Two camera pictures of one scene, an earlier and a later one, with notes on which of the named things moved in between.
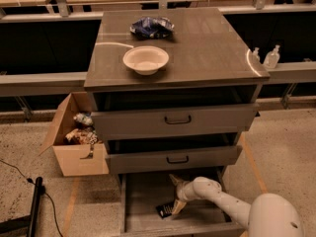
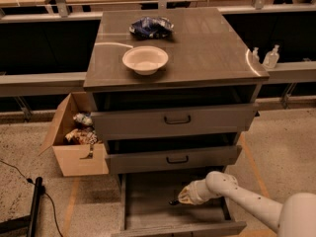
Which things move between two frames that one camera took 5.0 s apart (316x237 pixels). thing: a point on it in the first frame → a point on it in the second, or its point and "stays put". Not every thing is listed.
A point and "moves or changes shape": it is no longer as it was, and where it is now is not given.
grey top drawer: x=123 y=123 stays put
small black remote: x=164 y=210 moves or changes shape
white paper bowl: x=145 y=59 stays put
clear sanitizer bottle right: x=272 y=58 stays put
